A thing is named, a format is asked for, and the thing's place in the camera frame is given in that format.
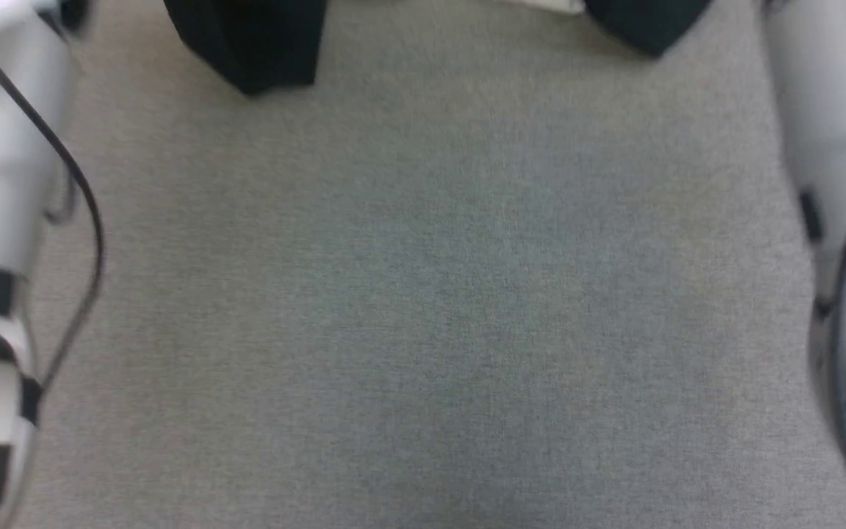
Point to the white and black garment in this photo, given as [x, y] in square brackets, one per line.
[247, 44]

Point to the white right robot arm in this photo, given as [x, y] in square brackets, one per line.
[819, 110]

